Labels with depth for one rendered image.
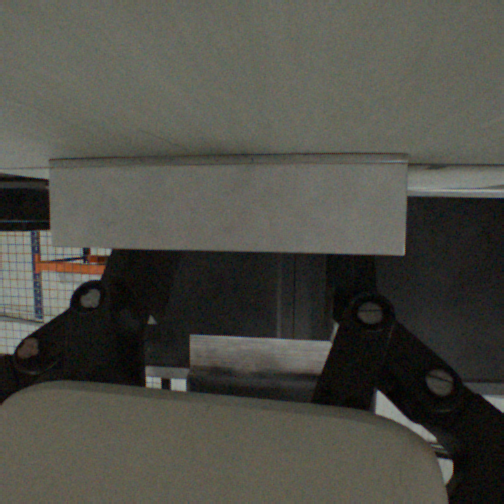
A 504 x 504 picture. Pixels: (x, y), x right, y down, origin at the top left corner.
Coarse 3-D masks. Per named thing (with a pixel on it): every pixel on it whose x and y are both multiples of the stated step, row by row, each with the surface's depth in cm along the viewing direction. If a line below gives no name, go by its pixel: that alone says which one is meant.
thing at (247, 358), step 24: (192, 336) 21; (216, 336) 21; (192, 360) 21; (216, 360) 21; (240, 360) 21; (264, 360) 21; (288, 360) 20; (312, 360) 20; (192, 384) 20; (216, 384) 20; (240, 384) 20; (264, 384) 20; (288, 384) 20; (312, 384) 20
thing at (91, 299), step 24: (96, 288) 11; (72, 312) 10; (96, 312) 10; (72, 336) 10; (96, 336) 10; (72, 360) 9; (96, 360) 9; (120, 360) 12; (144, 360) 12; (120, 384) 10; (144, 384) 11
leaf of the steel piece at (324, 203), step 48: (96, 192) 9; (144, 192) 9; (192, 192) 9; (240, 192) 9; (288, 192) 8; (336, 192) 8; (384, 192) 8; (96, 240) 9; (144, 240) 9; (192, 240) 9; (240, 240) 9; (288, 240) 9; (336, 240) 8; (384, 240) 8
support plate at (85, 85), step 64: (0, 0) 2; (64, 0) 2; (128, 0) 2; (192, 0) 2; (256, 0) 2; (320, 0) 2; (384, 0) 2; (448, 0) 2; (0, 64) 3; (64, 64) 3; (128, 64) 3; (192, 64) 3; (256, 64) 3; (320, 64) 3; (384, 64) 3; (448, 64) 3; (0, 128) 6; (64, 128) 6; (128, 128) 6; (192, 128) 6; (256, 128) 6; (320, 128) 6; (384, 128) 6; (448, 128) 6
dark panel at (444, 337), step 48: (432, 240) 67; (480, 240) 66; (192, 288) 74; (240, 288) 72; (288, 288) 71; (384, 288) 69; (432, 288) 68; (480, 288) 67; (144, 336) 76; (240, 336) 73; (288, 336) 72; (432, 336) 69; (480, 336) 68; (480, 384) 68
